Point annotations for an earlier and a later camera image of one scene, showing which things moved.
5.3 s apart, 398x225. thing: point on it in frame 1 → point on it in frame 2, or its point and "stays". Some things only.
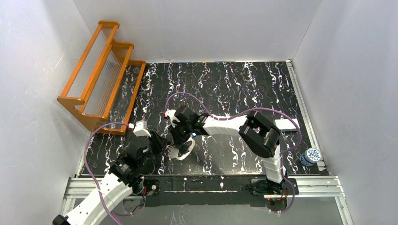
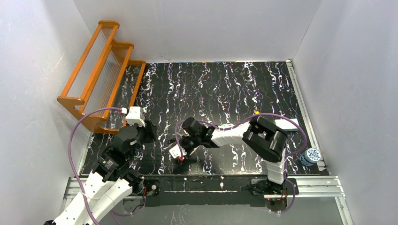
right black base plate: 264,186 stays
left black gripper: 156,140 → 149,131
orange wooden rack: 103,91 stays
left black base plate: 152,187 stays
